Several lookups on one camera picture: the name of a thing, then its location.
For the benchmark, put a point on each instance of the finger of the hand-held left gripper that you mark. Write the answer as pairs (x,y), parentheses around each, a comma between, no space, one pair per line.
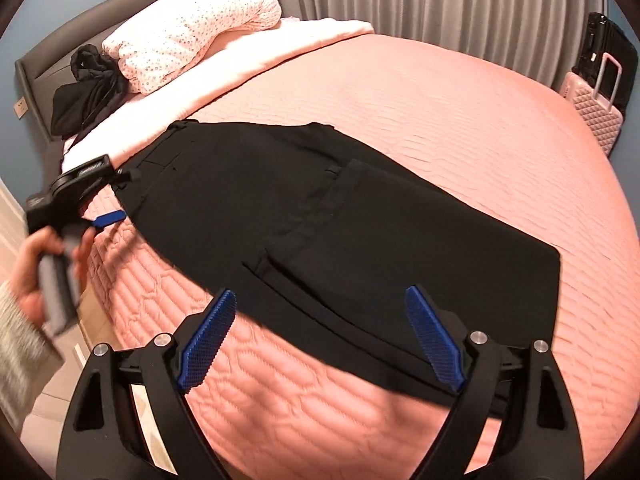
(109,218)

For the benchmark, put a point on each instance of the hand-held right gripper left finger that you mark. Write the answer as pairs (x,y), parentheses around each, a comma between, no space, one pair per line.
(207,345)

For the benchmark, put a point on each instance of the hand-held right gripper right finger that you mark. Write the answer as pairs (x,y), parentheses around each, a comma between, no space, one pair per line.
(434,345)

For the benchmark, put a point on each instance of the black pants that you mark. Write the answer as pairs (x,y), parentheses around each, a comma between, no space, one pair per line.
(300,210)

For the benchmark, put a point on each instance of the person's left forearm grey sleeve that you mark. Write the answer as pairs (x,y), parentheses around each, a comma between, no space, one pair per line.
(25,360)

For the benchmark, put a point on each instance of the person's left hand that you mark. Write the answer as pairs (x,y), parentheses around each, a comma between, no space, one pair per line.
(27,280)

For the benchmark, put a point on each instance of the black crumpled garment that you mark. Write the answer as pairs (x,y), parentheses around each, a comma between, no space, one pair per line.
(85,95)

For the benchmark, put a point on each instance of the grey bed headboard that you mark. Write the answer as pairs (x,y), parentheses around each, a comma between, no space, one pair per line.
(60,45)

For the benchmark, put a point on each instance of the pink floral pillow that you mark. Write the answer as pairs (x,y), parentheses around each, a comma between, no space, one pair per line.
(200,25)

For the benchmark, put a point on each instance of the pink quilted bedspread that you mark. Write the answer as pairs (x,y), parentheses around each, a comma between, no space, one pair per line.
(450,125)

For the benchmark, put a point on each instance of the pink quilted suitcase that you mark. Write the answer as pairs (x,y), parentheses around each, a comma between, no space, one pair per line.
(595,115)

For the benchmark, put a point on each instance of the black suitcase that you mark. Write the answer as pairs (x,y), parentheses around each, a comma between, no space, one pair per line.
(595,40)

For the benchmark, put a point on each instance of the grey pleated curtain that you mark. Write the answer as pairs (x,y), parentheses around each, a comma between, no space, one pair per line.
(425,0)

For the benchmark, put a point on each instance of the wall socket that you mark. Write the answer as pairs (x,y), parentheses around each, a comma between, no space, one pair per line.
(20,108)

